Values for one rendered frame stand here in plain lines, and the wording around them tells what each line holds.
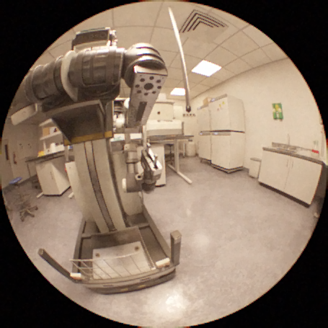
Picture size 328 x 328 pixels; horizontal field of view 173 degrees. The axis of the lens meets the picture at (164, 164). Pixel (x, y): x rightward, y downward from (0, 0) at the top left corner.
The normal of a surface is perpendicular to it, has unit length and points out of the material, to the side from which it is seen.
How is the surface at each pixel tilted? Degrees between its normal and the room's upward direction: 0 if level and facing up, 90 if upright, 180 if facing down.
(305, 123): 90
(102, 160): 90
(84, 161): 90
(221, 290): 0
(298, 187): 90
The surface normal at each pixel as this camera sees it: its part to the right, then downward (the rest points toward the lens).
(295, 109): -0.96, 0.11
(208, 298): -0.06, -0.97
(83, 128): 0.42, 0.20
